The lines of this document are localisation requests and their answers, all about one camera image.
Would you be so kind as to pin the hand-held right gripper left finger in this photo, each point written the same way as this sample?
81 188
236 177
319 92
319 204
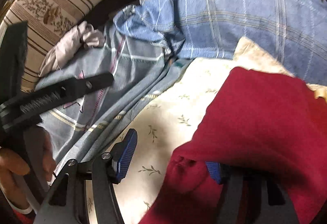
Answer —
126 155

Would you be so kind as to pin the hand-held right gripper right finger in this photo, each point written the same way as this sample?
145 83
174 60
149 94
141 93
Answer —
214 170

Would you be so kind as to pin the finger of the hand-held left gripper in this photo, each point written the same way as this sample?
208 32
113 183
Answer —
76 86

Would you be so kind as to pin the red knit garment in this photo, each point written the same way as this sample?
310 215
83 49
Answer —
255 124

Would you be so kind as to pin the person's left hand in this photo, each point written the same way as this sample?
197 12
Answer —
14 188

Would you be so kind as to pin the grey-blue plaid cloth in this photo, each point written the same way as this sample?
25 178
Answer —
102 111

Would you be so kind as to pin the pale pink cloth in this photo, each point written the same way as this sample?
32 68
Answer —
66 47

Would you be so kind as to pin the cream leaf-print sheet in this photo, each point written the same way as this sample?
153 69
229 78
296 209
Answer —
178 101

